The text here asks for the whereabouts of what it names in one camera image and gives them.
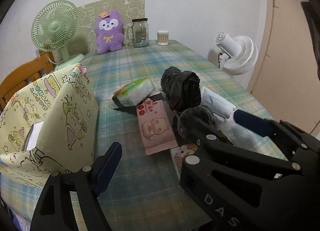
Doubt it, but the purple plush toy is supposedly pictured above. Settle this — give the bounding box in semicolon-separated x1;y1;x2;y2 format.
95;10;125;54

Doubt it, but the green patterned backboard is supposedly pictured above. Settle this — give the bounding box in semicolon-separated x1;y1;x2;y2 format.
67;0;145;55

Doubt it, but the yellow cartoon tissue pack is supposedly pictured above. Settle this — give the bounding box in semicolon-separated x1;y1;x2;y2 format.
170;144;198;178

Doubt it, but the beige door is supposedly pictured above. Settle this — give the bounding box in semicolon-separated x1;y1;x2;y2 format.
247;0;319;136

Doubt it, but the green white tissue pack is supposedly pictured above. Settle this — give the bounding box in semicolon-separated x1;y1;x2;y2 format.
107;78;155;109

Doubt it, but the black plastic bag roll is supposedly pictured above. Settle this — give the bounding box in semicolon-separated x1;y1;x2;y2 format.
161;66;201;112

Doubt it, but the cartoon print fabric storage box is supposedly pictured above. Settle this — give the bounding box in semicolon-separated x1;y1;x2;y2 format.
1;63;99;188

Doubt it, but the white clip fan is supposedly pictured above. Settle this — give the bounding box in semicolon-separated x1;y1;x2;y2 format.
214;32;259;76

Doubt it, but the plaid tablecloth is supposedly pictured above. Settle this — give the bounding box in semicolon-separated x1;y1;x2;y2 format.
0;39;288;231

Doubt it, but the cotton swab container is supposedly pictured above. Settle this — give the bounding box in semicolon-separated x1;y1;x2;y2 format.
157;30;169;46

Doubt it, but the glass mason jar mug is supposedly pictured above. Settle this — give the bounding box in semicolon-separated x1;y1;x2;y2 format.
126;18;149;48

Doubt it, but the white plastic bag roll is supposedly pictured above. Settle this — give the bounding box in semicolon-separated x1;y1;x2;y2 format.
200;86;236;119

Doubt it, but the green desk fan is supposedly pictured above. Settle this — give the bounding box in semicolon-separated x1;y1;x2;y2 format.
31;0;85;70

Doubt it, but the pink baby wipes pack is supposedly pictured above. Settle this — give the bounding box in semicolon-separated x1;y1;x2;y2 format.
136;98;178;156

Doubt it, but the grey fluffy earmuff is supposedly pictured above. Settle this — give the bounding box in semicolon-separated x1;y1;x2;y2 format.
177;105;219;141

